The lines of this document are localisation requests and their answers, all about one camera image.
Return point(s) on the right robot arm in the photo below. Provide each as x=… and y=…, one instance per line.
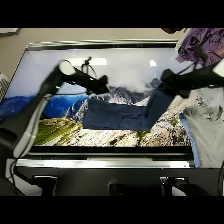
x=206, y=78

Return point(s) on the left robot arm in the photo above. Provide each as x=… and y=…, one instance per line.
x=20, y=126

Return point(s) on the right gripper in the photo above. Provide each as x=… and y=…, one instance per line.
x=175, y=83

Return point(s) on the grey garment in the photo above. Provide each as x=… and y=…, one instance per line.
x=208, y=136

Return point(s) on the purple garment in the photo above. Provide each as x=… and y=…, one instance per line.
x=203, y=43

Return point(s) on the silver frame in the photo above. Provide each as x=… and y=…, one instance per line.
x=100, y=163

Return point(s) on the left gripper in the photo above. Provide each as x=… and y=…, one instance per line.
x=98, y=85

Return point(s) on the dark blue pants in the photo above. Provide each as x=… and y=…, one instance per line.
x=126, y=116

